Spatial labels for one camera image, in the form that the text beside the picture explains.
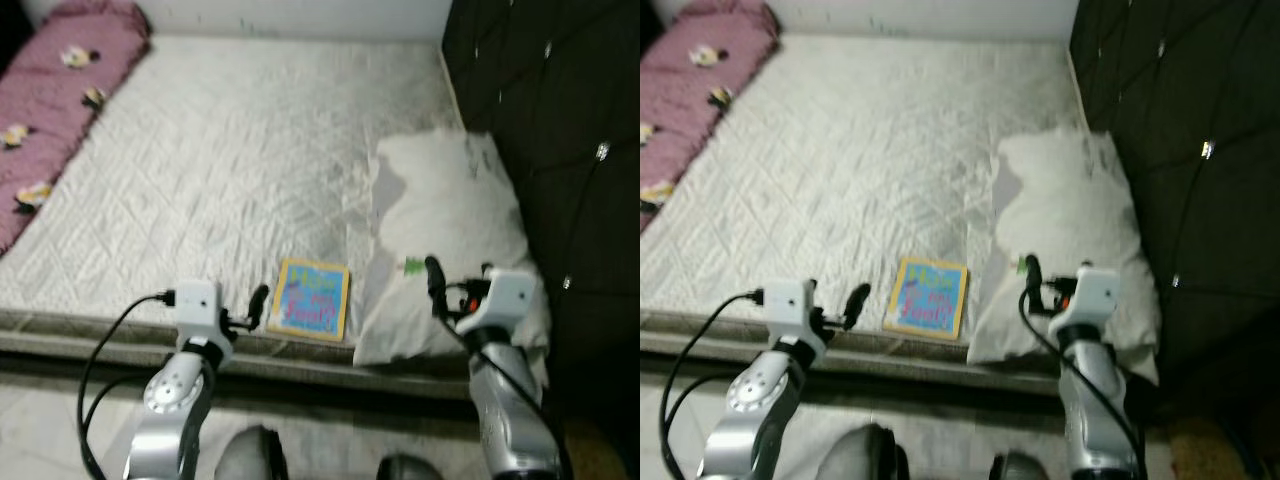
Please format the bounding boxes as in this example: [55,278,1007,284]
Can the grey bed base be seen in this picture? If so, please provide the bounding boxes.
[640,320,1081,393]
[0,310,471,401]

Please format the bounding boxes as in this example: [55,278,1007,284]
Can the purple cartoon print quilt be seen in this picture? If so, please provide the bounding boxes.
[0,0,153,256]
[640,0,783,233]

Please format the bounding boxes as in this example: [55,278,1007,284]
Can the grey robot right leg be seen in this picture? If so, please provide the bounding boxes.
[375,455,446,480]
[990,452,1051,480]

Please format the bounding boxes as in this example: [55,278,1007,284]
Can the brown patterned floor mat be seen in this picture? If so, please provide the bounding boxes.
[1165,415,1241,480]
[565,420,613,480]

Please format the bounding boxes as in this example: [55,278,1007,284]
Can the white pillow with tree print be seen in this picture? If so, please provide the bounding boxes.
[353,128,551,386]
[965,128,1166,386]

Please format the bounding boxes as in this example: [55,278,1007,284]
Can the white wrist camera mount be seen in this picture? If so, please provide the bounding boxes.
[458,268,539,342]
[765,280,816,342]
[1050,265,1121,337]
[175,280,223,342]

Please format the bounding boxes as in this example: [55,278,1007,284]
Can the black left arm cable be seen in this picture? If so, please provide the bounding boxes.
[78,289,180,480]
[660,287,770,480]

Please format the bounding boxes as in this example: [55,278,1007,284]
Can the blue yellow children's book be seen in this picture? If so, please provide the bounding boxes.
[883,255,971,341]
[267,258,352,343]

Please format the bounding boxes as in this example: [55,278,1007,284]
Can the black tufted headboard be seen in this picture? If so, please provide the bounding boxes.
[442,0,641,401]
[1068,0,1280,401]

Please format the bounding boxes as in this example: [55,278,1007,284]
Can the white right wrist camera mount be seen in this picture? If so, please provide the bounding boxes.
[458,268,539,342]
[1050,265,1121,337]

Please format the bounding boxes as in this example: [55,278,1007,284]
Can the grey robot leg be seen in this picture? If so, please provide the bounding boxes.
[375,455,446,480]
[215,425,291,480]
[990,452,1051,480]
[815,423,906,480]

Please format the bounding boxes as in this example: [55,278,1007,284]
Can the grey robot left leg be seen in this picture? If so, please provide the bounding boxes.
[815,423,906,480]
[215,425,291,480]

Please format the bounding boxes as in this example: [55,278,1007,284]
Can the white quilted mattress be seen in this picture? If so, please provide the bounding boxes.
[0,35,521,346]
[640,35,1131,336]

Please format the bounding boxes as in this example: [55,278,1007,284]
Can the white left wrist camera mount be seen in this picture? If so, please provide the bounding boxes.
[765,280,816,342]
[175,280,223,342]

